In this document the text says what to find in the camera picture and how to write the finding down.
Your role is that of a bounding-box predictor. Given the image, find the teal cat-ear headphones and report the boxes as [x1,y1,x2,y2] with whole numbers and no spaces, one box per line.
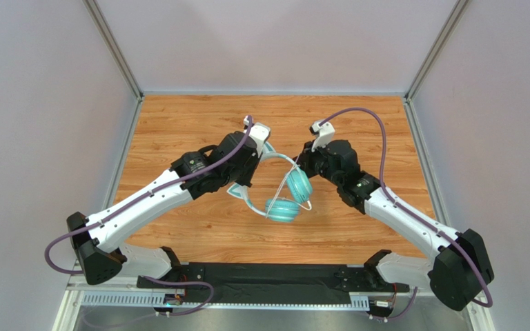
[226,143,313,223]

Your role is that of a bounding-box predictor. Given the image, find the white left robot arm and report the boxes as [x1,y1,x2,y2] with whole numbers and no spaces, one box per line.
[66,126,270,285]

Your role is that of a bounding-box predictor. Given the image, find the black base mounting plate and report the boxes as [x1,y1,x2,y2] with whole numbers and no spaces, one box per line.
[136,261,397,306]

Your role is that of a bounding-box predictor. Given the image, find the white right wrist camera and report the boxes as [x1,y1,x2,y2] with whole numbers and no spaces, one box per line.
[310,120,335,152]

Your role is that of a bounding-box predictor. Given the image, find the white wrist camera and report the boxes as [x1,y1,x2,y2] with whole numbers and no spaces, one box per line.
[241,115,271,159]
[310,120,335,152]

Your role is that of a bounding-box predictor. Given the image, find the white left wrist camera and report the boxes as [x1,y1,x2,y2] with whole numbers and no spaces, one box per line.
[241,115,271,159]

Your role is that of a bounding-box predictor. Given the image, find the aluminium right frame rail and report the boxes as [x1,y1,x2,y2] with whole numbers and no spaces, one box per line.
[402,1,471,225]

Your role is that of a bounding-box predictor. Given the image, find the aluminium frame rail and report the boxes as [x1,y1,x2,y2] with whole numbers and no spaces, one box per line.
[402,1,471,225]
[53,250,493,330]
[84,1,144,208]

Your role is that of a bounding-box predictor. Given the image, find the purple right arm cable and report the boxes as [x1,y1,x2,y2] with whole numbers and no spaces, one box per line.
[317,106,494,322]

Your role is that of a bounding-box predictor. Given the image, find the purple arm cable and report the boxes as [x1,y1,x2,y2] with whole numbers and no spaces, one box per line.
[44,114,255,318]
[317,106,494,322]

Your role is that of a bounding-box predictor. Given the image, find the aluminium front frame rail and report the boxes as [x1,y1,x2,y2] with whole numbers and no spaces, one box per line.
[53,250,493,330]

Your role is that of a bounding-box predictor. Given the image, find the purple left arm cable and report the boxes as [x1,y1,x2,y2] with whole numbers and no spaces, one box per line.
[44,114,255,318]

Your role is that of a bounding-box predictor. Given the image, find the aluminium left frame rail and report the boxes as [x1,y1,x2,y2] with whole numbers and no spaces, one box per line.
[84,1,144,208]

